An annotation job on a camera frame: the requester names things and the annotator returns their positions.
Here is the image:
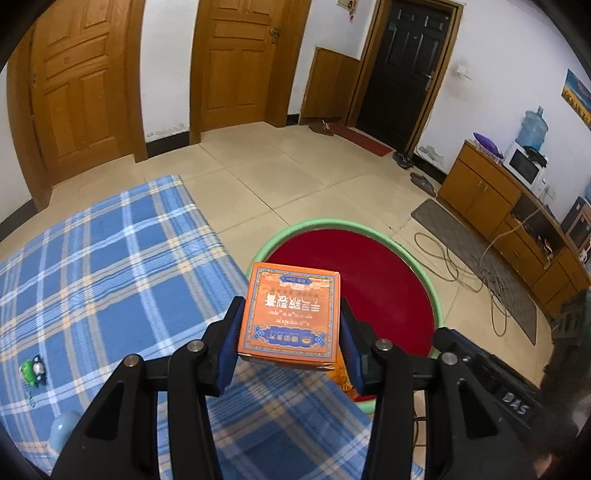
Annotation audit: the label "white microwave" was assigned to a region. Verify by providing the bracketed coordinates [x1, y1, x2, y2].
[502, 141, 548, 189]

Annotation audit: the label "wooden door with latch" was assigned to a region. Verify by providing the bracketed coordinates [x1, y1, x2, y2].
[189, 0, 315, 145]

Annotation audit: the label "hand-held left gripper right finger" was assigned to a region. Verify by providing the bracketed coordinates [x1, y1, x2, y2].
[341, 298, 539, 480]

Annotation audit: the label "wooden low cabinet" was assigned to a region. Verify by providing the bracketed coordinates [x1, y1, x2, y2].
[438, 141, 591, 319]

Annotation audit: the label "white cable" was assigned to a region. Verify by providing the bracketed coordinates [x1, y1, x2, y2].
[480, 207, 542, 278]

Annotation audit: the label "green basin with red inside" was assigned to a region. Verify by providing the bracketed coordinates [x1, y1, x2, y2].
[253, 219, 445, 414]

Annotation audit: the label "beige floor cable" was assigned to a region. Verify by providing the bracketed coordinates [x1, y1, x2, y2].
[413, 231, 511, 337]

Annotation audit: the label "blue plaid tablecloth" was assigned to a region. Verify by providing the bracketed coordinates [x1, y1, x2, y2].
[0, 174, 416, 480]

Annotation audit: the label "green toy figure keychain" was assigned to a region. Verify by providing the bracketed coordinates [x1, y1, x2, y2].
[19, 354, 47, 407]

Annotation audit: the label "red doormat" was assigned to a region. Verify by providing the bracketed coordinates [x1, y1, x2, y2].
[330, 124, 393, 158]

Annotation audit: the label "black appliance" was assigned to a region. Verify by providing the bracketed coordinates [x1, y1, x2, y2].
[561, 196, 591, 250]

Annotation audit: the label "black entrance door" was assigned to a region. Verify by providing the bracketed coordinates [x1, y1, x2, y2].
[346, 0, 462, 153]

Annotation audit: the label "orange cardboard box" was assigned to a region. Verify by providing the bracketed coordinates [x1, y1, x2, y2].
[237, 261, 342, 374]

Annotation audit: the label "small wooden wall panel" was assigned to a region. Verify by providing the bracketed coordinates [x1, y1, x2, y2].
[300, 46, 361, 125]

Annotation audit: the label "blue water jug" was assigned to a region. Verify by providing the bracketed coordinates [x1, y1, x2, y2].
[516, 106, 549, 153]

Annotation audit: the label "wall picture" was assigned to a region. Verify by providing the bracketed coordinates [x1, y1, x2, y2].
[561, 68, 591, 130]

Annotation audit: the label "grey floor mat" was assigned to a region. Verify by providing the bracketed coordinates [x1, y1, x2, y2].
[411, 198, 539, 346]

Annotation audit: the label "purple object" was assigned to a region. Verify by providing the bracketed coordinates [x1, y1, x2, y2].
[473, 133, 504, 160]

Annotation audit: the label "person's right forearm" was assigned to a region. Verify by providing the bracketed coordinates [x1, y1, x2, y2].
[540, 291, 591, 467]

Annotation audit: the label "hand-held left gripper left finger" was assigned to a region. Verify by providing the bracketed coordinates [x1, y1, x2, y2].
[51, 296, 245, 480]

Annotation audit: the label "grey slippers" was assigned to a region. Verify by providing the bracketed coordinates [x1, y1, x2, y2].
[410, 172, 437, 198]

